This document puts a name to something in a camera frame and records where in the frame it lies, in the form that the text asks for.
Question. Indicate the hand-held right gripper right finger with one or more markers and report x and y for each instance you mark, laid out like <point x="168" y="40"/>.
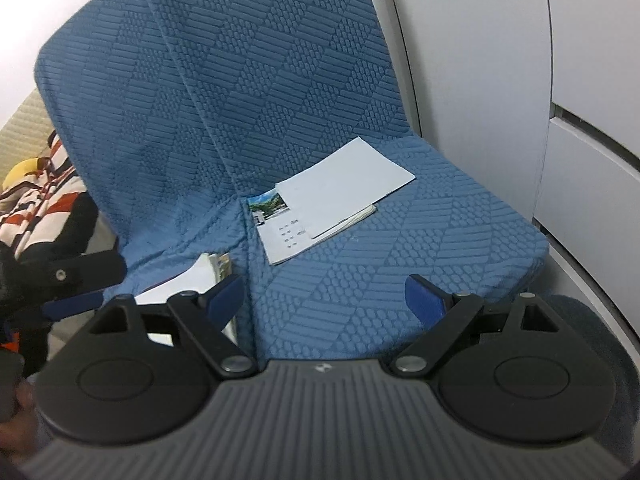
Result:
<point x="422" y="302"/>

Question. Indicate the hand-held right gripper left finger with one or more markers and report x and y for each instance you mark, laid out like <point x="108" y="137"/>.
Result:
<point x="227" y="300"/>

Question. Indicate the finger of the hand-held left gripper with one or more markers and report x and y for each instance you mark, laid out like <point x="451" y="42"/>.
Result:
<point x="85" y="272"/>
<point x="75" y="306"/>

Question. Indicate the white paper sheet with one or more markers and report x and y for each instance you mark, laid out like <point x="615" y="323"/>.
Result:
<point x="362" y="216"/>
<point x="340" y="185"/>

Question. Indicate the person's left hand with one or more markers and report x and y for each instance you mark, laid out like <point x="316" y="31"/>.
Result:
<point x="27" y="410"/>

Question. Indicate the striped fleece blanket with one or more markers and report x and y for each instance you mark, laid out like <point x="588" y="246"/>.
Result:
<point x="30" y="220"/>

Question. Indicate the yellow plush toy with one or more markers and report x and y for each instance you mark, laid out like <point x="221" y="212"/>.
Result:
<point x="22" y="170"/>

